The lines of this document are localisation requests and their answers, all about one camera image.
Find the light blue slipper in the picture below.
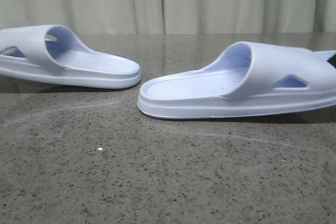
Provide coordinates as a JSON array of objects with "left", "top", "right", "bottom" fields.
[
  {"left": 138, "top": 41, "right": 335, "bottom": 119},
  {"left": 1, "top": 25, "right": 141, "bottom": 89}
]

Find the white pleated curtain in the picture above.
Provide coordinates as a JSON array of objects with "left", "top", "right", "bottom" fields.
[{"left": 1, "top": 0, "right": 335, "bottom": 35}]

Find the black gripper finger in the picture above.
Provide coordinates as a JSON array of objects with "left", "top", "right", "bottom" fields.
[{"left": 314, "top": 50, "right": 335, "bottom": 70}]

